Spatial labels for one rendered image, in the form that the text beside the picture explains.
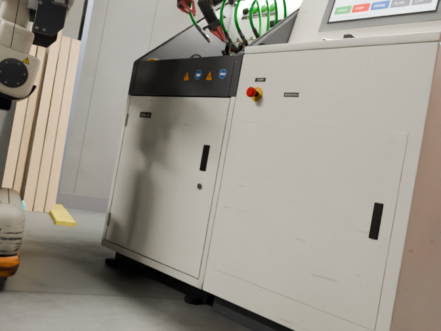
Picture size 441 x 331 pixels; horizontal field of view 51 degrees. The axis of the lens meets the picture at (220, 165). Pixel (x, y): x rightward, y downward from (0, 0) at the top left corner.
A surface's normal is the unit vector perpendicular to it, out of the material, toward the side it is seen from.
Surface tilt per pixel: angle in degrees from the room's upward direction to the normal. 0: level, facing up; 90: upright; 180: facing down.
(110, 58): 90
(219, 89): 90
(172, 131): 90
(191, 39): 90
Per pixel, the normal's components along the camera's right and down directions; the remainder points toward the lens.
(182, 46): 0.71, 0.11
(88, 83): 0.42, 0.07
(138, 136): -0.69, -0.13
